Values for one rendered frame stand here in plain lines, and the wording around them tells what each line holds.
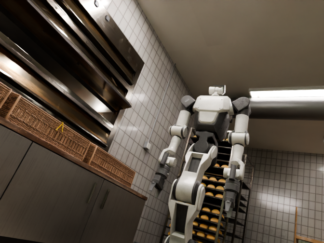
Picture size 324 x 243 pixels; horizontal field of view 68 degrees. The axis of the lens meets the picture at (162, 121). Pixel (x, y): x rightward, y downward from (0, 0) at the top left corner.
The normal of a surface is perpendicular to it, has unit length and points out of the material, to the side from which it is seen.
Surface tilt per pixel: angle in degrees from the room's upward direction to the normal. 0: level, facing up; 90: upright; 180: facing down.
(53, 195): 90
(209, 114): 90
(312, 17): 180
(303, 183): 90
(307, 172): 90
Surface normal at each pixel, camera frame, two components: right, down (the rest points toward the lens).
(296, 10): -0.29, 0.87
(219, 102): -0.37, -0.50
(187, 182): -0.22, -0.80
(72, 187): 0.85, 0.04
